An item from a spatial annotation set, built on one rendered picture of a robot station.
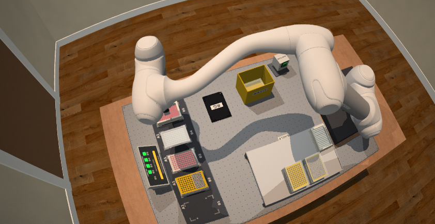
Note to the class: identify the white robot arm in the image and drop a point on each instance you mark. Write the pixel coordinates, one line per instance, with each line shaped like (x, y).
(325, 86)

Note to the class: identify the black flat pad with rg label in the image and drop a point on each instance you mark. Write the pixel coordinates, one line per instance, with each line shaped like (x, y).
(216, 106)

